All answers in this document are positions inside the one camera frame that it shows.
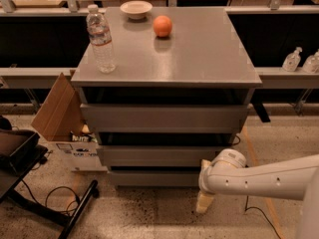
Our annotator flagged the grey bottom drawer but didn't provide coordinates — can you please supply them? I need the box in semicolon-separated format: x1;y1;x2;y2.
109;171;199;187

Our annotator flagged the grey drawer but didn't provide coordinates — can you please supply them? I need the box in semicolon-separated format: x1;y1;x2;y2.
97;145;225;167
81;104;248;133
109;171;199;187

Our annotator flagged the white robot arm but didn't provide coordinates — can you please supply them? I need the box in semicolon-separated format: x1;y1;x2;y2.
196;148;319;239

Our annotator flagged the grey drawer cabinet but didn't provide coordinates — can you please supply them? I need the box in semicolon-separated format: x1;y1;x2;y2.
72;7;261;173

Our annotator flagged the grey middle drawer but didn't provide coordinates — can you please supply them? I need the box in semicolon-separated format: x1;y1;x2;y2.
97;145;225;167

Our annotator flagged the grey top drawer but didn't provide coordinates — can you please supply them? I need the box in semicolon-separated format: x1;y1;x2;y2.
81;104;248;133

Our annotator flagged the white printed box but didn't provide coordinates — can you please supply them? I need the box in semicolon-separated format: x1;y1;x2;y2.
50;141;107;172

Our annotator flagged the clear sanitizer bottle right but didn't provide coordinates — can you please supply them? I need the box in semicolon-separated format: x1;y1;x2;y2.
302;50;319;74

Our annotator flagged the orange fruit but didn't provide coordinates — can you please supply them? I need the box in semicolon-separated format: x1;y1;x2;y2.
153;16;172;38

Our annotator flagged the brown cardboard box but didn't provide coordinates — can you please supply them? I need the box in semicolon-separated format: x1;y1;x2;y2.
31;74;84;141

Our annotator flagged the white ceramic bowl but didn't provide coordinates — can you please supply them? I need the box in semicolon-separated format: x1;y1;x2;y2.
120;1;153;20

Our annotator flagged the clear plastic water bottle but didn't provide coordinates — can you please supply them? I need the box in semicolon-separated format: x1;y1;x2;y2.
86;4;116;74

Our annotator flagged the black floor cable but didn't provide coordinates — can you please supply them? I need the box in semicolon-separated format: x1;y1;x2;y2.
243;195;283;239

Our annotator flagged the black coiled cable left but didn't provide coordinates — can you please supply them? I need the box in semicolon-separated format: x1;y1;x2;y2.
20;179;82;217

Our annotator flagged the grey metal shelf rail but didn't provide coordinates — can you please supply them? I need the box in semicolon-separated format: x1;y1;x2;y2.
0;67;319;89

